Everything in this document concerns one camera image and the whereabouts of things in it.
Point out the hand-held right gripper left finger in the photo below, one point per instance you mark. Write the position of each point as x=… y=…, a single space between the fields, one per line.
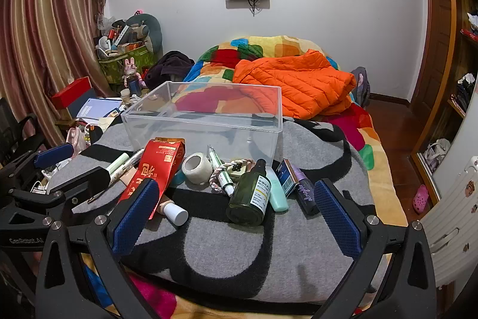
x=136 y=218

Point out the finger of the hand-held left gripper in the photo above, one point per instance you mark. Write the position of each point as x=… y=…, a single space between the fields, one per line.
x=54 y=155
x=89 y=180

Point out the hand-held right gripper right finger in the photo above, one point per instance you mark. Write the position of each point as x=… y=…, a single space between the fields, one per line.
x=338 y=222

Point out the light green stick tube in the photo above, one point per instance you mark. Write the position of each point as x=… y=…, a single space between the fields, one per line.
x=118 y=162

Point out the purple black tube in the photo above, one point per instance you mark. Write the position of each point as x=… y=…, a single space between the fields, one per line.
x=307 y=197

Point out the beige foundation bottle white cap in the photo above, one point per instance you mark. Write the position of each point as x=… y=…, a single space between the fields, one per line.
x=175 y=212

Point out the white pen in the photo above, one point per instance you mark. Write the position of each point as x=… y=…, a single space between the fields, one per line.
x=129 y=164

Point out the red foil packet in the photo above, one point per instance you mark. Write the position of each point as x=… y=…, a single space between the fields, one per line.
x=157 y=165

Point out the mint green tube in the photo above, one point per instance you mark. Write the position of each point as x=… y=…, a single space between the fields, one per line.
x=278 y=197

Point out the small blue box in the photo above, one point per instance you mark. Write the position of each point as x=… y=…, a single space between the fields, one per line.
x=286 y=179

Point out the dark green glass bottle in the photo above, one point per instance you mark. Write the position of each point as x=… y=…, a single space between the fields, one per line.
x=248 y=199

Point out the white green pen tube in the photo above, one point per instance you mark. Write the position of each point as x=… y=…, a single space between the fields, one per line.
x=223 y=175

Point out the clear plastic storage box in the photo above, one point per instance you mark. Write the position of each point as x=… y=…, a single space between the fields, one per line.
x=261 y=139

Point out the pink plastic bag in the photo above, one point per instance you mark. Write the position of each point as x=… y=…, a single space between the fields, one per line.
x=76 y=141

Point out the black mesh chair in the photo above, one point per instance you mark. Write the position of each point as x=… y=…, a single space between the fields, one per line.
x=15 y=132

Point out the red cardboard box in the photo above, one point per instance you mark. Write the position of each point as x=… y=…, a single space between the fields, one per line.
x=73 y=94

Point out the blue white paper booklet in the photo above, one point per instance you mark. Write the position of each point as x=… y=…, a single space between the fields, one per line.
x=99 y=108

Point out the colourful patchwork blanket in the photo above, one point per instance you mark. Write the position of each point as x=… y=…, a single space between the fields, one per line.
x=373 y=162

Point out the white tape roll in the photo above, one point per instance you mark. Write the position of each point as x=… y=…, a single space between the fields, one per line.
x=196 y=169

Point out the pink clog shoe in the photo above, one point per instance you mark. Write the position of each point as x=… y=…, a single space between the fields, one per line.
x=420 y=199

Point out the grey black patterned blanket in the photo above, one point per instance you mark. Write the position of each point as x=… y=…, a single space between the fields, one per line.
x=224 y=251

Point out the beige box with black beads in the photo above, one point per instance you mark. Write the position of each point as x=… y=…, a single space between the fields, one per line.
x=242 y=171

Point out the green storage box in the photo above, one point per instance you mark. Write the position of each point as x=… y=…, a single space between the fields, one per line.
x=127 y=66

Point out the pink rabbit toy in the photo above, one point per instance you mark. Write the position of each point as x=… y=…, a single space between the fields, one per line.
x=131 y=70

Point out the white handbag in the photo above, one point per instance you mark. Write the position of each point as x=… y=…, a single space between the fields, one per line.
x=437 y=154

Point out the white suitcase with stickers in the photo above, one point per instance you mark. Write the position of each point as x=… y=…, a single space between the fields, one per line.
x=455 y=192

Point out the striped pink gold curtain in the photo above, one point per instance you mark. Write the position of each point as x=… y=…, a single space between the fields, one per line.
x=48 y=23

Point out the grey backpack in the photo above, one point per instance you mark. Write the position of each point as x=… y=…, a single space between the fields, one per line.
x=362 y=87

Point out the dark purple clothing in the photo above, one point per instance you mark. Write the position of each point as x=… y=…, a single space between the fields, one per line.
x=171 y=65

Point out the orange down jacket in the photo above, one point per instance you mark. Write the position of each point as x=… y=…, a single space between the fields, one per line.
x=298 y=80

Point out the grey neck pillow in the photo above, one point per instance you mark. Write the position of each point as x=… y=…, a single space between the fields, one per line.
x=155 y=31

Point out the wooden door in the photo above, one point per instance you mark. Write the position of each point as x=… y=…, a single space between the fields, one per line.
x=435 y=42

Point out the wooden wardrobe shelf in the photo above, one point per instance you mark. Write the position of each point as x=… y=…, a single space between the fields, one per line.
x=453 y=5

